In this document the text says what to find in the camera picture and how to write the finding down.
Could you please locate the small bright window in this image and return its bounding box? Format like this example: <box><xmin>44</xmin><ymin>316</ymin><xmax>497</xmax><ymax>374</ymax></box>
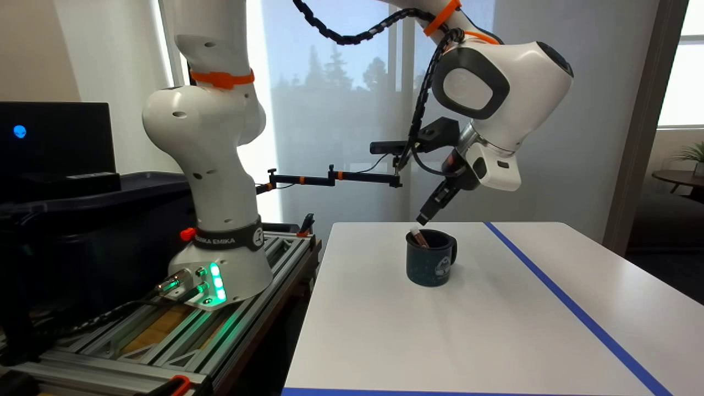
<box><xmin>657</xmin><ymin>0</ymin><xmax>704</xmax><ymax>130</ymax></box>

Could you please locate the round dark table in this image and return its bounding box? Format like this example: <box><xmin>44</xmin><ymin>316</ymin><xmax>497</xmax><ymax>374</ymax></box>
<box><xmin>652</xmin><ymin>169</ymin><xmax>704</xmax><ymax>205</ymax></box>

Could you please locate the flat black box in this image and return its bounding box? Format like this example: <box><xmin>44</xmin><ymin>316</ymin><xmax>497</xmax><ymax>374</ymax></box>
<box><xmin>18</xmin><ymin>172</ymin><xmax>122</xmax><ymax>194</ymax></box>

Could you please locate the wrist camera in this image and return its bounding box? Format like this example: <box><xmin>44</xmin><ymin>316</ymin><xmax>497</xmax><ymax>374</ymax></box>
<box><xmin>418</xmin><ymin>117</ymin><xmax>461</xmax><ymax>154</ymax></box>

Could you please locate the black laptop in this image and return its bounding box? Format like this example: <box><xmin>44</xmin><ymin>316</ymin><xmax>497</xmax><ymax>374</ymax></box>
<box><xmin>0</xmin><ymin>101</ymin><xmax>117</xmax><ymax>190</ymax></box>

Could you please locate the potted plant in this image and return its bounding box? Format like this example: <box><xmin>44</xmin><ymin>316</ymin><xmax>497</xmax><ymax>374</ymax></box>
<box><xmin>672</xmin><ymin>141</ymin><xmax>704</xmax><ymax>178</ymax></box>

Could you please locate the camera on mount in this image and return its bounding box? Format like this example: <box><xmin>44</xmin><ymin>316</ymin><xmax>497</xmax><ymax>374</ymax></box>
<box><xmin>255</xmin><ymin>140</ymin><xmax>420</xmax><ymax>195</ymax></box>

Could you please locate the large window with blind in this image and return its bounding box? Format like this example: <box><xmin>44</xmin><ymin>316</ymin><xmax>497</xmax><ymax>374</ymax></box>
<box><xmin>246</xmin><ymin>0</ymin><xmax>497</xmax><ymax>223</ymax></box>

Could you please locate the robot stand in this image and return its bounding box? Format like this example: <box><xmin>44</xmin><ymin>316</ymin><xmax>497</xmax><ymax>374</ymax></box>
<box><xmin>0</xmin><ymin>220</ymin><xmax>323</xmax><ymax>396</ymax></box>

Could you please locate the black clamp with orange handle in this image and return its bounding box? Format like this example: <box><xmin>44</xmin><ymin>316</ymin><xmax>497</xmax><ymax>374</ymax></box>
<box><xmin>135</xmin><ymin>374</ymin><xmax>192</xmax><ymax>396</ymax></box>

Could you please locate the dark plastic bin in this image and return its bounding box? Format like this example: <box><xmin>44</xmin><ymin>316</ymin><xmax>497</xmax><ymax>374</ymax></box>
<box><xmin>0</xmin><ymin>171</ymin><xmax>196</xmax><ymax>331</ymax></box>

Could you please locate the dark blue speckled mug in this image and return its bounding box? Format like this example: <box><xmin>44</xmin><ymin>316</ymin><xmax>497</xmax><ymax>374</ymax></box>
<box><xmin>405</xmin><ymin>229</ymin><xmax>458</xmax><ymax>288</ymax></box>

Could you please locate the long blue tape strip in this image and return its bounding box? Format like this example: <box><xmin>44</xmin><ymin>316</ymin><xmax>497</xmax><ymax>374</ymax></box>
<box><xmin>483</xmin><ymin>222</ymin><xmax>675</xmax><ymax>396</ymax></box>

